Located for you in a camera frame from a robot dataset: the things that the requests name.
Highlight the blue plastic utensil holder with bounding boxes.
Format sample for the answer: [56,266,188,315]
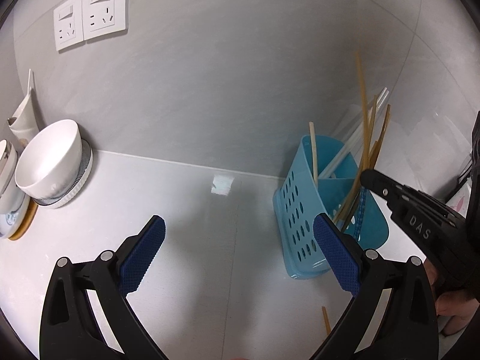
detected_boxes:
[271,135,390,281]

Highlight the amber chopstick right group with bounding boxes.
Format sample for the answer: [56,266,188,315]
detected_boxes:
[321,306,332,336]

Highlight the wooden board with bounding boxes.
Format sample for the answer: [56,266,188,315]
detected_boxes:
[9,199,38,241]

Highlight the blue patterned chopstick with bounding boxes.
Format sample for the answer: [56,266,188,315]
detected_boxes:
[354,187,367,241]

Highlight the person's hand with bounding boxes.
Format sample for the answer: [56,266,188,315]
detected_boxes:
[424,258,479,336]

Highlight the white bowl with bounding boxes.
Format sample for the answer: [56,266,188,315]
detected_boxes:
[15,119,82,199]

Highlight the pale wooden chopstick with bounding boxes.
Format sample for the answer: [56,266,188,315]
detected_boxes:
[308,121,318,189]

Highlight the dark amber chopstick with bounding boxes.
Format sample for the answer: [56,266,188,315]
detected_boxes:
[334,50,370,224]

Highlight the white wall socket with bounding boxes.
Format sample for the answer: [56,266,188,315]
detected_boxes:
[82,0,128,40]
[53,0,84,51]

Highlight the stacked white bowls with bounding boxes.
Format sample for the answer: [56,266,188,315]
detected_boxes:
[1,140,25,238]

